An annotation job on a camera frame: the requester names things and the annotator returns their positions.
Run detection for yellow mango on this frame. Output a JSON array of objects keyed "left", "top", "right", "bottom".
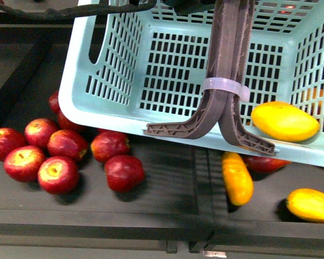
[{"left": 251, "top": 101, "right": 320, "bottom": 142}]

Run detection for orange fruit behind basket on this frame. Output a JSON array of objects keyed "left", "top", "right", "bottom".
[{"left": 301, "top": 87, "right": 324, "bottom": 131}]

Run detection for orange mango on tray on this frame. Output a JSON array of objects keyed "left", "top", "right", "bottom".
[{"left": 221, "top": 152, "right": 254, "bottom": 206}]

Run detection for red mango under basket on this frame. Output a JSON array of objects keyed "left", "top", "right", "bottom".
[{"left": 242, "top": 155, "right": 291, "bottom": 174}]

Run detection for black near fruit tray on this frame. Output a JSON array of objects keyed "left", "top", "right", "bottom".
[{"left": 0, "top": 24, "right": 324, "bottom": 254}]

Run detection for black cable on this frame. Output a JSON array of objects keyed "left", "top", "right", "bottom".
[{"left": 0, "top": 0, "right": 158, "bottom": 20}]

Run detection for white zip tie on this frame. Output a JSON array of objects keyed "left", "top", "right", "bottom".
[{"left": 202, "top": 77, "right": 251, "bottom": 102}]

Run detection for yellow mango right edge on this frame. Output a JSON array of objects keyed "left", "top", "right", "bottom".
[{"left": 286, "top": 188, "right": 324, "bottom": 223}]

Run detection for red apple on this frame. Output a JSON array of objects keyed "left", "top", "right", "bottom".
[
  {"left": 0, "top": 128, "right": 27, "bottom": 161},
  {"left": 90, "top": 131, "right": 130, "bottom": 163},
  {"left": 48, "top": 91, "right": 60, "bottom": 114},
  {"left": 24, "top": 118, "right": 60, "bottom": 149},
  {"left": 47, "top": 129, "right": 89, "bottom": 162},
  {"left": 3, "top": 146, "right": 46, "bottom": 182},
  {"left": 104, "top": 155, "right": 145, "bottom": 193},
  {"left": 37, "top": 156, "right": 80, "bottom": 195},
  {"left": 57, "top": 111, "right": 86, "bottom": 133}
]

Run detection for light teal plastic basket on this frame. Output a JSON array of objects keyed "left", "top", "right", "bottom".
[{"left": 59, "top": 1, "right": 324, "bottom": 167}]

